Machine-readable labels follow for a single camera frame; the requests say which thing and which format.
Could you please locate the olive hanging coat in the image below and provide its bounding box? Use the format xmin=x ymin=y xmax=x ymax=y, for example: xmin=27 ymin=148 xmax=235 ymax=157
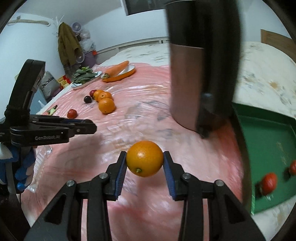
xmin=58 ymin=22 xmax=83 ymax=66

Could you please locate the dark window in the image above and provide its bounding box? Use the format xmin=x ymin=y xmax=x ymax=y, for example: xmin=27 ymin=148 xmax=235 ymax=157
xmin=122 ymin=0 xmax=169 ymax=16

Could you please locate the orange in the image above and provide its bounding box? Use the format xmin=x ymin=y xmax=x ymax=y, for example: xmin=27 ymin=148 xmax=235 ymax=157
xmin=93 ymin=90 xmax=104 ymax=102
xmin=126 ymin=141 xmax=164 ymax=177
xmin=98 ymin=98 xmax=116 ymax=114
xmin=97 ymin=91 xmax=113 ymax=102

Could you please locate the pile of green leaves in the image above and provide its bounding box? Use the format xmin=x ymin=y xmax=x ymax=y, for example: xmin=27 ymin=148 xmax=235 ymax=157
xmin=72 ymin=66 xmax=95 ymax=83

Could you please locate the bok choy leaf far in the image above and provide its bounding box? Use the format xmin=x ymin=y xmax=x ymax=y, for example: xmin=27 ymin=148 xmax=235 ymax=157
xmin=47 ymin=105 xmax=58 ymax=115

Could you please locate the wooden headboard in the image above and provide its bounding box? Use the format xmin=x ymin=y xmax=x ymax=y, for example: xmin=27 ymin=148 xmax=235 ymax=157
xmin=260 ymin=29 xmax=296 ymax=62

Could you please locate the grey bag with lettering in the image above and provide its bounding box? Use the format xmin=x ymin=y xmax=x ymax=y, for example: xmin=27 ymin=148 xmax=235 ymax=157
xmin=40 ymin=71 xmax=60 ymax=99

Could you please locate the purple bin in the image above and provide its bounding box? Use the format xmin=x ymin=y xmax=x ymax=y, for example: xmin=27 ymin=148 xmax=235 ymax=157
xmin=81 ymin=51 xmax=96 ymax=68

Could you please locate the orange carrot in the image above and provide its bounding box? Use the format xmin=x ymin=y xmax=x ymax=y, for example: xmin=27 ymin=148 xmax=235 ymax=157
xmin=101 ymin=60 xmax=130 ymax=79

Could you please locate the orange rimmed white plate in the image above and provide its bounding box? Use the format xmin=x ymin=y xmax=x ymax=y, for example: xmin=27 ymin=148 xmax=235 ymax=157
xmin=100 ymin=64 xmax=136 ymax=83

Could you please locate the clear glass square dish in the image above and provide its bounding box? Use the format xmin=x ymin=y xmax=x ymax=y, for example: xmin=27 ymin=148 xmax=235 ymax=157
xmin=27 ymin=145 xmax=53 ymax=193

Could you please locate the floral bed quilt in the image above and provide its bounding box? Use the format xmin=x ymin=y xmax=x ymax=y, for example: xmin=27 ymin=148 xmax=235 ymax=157
xmin=36 ymin=41 xmax=296 ymax=241

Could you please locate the white plate with greens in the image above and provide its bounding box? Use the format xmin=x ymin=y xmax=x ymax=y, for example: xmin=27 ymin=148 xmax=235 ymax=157
xmin=71 ymin=71 xmax=102 ymax=90

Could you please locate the pink plastic sheet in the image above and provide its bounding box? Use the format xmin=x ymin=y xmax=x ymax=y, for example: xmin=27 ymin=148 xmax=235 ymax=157
xmin=21 ymin=63 xmax=243 ymax=240

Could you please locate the dark plum far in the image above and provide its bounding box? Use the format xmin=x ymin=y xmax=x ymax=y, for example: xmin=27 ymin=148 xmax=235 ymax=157
xmin=83 ymin=95 xmax=92 ymax=103

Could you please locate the small white fan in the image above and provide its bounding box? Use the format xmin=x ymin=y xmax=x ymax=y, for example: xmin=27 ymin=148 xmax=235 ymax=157
xmin=71 ymin=22 xmax=82 ymax=34

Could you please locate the red apple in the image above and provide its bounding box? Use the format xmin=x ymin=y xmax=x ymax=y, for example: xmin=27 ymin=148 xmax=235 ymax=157
xmin=260 ymin=172 xmax=278 ymax=196
xmin=67 ymin=109 xmax=78 ymax=120
xmin=288 ymin=160 xmax=296 ymax=176
xmin=89 ymin=90 xmax=96 ymax=98

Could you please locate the blue gloved left hand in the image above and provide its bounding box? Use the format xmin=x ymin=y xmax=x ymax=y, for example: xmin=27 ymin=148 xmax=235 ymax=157
xmin=1 ymin=143 xmax=36 ymax=193

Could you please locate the green tray box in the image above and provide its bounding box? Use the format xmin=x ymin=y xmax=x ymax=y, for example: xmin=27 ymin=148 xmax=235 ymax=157
xmin=233 ymin=103 xmax=295 ymax=214

